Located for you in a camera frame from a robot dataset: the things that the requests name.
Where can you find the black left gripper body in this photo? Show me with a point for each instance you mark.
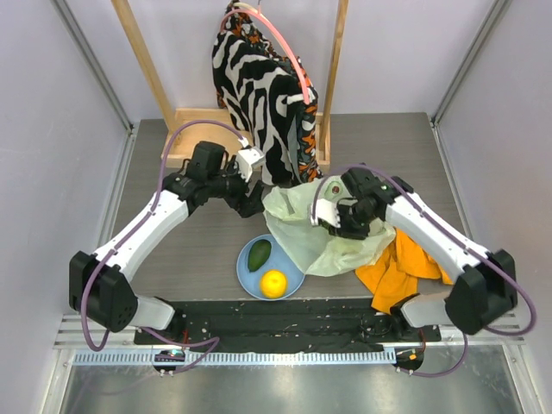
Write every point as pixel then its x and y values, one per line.
pixel 229 185

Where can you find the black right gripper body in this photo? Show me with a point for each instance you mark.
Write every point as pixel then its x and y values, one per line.
pixel 348 222

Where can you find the pale green plastic bag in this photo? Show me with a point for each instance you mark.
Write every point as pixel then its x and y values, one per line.
pixel 312 249

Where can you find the green fake avocado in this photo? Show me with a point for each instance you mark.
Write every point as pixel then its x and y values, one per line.
pixel 258 254

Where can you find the yellow fake orange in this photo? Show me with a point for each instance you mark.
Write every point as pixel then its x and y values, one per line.
pixel 273 284

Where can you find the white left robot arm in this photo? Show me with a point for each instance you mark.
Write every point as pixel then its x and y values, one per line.
pixel 99 283

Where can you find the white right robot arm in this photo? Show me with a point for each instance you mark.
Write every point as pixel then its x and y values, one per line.
pixel 482 281

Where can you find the wooden clothes rack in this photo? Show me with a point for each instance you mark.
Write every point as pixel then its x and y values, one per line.
pixel 185 141

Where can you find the blue plastic plate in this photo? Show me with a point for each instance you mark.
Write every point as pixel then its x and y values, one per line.
pixel 278 260

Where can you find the orange cloth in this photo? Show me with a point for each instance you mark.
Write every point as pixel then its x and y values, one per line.
pixel 395 275

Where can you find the zebra patterned garment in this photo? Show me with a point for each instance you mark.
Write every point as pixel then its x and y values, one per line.
pixel 269 96

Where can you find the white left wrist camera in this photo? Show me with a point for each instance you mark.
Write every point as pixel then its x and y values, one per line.
pixel 248 158

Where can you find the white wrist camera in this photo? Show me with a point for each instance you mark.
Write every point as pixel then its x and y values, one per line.
pixel 248 158
pixel 324 212

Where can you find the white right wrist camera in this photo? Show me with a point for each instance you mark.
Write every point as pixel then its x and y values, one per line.
pixel 324 212

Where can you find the white slotted cable duct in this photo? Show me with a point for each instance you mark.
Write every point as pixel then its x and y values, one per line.
pixel 167 357

